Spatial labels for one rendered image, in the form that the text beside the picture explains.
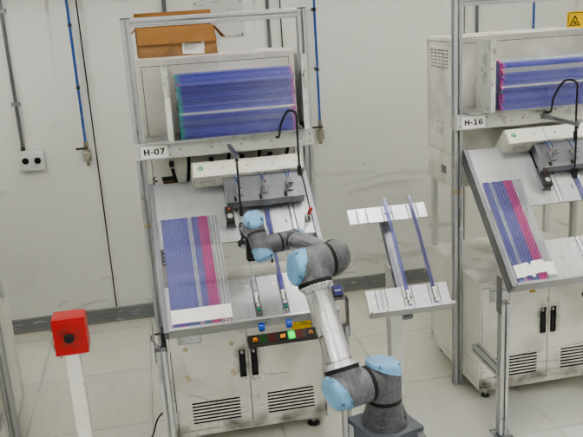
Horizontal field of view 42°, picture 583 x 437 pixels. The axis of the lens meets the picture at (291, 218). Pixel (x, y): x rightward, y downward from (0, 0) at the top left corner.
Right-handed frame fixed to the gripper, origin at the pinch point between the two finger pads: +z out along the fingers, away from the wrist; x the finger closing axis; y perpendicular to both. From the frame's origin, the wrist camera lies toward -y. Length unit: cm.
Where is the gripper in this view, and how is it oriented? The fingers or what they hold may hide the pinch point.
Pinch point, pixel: (247, 247)
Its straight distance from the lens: 315.4
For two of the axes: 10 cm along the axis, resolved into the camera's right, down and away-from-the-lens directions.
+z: -1.3, 3.0, 9.4
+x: -9.8, 1.1, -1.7
